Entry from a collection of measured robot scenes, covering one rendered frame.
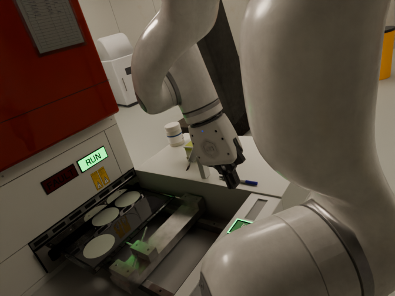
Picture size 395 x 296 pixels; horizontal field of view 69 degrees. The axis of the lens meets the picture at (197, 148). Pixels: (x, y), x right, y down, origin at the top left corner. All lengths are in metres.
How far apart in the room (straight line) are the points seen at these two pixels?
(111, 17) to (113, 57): 1.46
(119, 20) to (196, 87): 7.19
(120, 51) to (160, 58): 6.07
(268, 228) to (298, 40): 0.19
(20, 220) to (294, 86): 0.92
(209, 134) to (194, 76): 0.12
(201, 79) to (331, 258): 0.39
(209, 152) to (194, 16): 0.29
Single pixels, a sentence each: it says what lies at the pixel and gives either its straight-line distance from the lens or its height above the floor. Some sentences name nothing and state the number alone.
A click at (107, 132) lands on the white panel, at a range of 1.11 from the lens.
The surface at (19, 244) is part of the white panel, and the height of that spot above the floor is 0.99.
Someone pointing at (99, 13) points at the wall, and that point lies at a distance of 7.52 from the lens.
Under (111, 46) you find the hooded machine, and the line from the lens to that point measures 6.52.
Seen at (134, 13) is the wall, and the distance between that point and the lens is 7.97.
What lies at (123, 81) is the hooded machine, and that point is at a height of 0.57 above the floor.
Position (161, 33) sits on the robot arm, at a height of 1.45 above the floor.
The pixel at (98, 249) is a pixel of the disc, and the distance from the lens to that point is 0.98.
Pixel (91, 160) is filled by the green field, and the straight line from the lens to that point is 1.08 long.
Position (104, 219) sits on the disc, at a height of 0.90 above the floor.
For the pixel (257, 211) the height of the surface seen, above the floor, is 0.96.
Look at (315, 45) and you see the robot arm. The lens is 0.19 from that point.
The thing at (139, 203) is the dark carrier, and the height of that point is 0.90.
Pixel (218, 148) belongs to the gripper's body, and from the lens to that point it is 0.60.
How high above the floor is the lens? 1.47
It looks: 25 degrees down
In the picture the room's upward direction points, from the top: 15 degrees counter-clockwise
